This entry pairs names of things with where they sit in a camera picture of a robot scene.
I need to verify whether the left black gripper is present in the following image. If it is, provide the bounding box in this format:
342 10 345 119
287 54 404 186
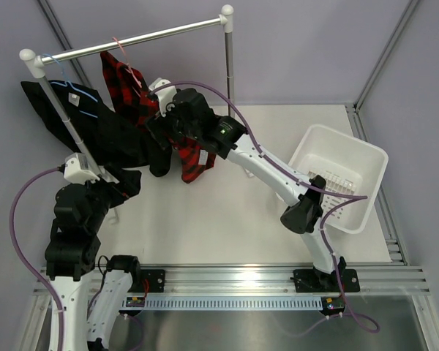
80 162 141 232

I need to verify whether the red black plaid shirt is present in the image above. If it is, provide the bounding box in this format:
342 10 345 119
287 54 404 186
100 51 216 184

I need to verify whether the pink clothes hanger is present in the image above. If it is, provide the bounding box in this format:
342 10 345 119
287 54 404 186
112 37 143 89

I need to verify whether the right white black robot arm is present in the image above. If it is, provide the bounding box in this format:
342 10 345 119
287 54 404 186
147 83 346 293

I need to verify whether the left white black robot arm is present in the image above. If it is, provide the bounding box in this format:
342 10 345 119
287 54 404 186
45 170 143 350

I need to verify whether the blue clothes hanger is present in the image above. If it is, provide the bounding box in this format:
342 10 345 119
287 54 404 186
41 53 98 107

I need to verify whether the silver white clothes rack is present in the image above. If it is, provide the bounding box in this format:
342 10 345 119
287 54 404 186
19 4 236 183

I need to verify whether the white plastic basket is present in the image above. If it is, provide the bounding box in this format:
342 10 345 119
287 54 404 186
288 124 389 235

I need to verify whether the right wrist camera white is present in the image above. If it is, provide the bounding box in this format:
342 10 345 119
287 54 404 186
149 78 177 117

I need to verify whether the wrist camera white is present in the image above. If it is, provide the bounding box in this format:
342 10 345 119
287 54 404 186
64 153 116 184
149 78 177 117

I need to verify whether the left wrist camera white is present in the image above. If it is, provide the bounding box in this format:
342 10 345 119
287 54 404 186
64 153 116 184

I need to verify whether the slotted cable duct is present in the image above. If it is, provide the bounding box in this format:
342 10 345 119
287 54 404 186
121 296 323 312

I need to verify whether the aluminium mounting rail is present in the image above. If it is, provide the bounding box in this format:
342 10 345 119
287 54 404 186
31 265 432 297

